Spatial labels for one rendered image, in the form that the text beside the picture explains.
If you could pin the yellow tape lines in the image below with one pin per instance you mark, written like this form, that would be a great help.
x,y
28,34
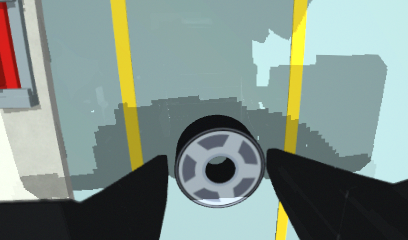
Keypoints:
x,y
121,33

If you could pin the black rubber tyre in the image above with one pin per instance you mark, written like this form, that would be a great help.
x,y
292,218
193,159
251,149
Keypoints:
x,y
218,185

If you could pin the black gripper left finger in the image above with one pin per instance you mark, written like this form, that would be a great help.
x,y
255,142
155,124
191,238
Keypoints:
x,y
133,208

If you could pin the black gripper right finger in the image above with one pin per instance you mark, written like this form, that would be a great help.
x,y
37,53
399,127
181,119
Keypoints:
x,y
327,203

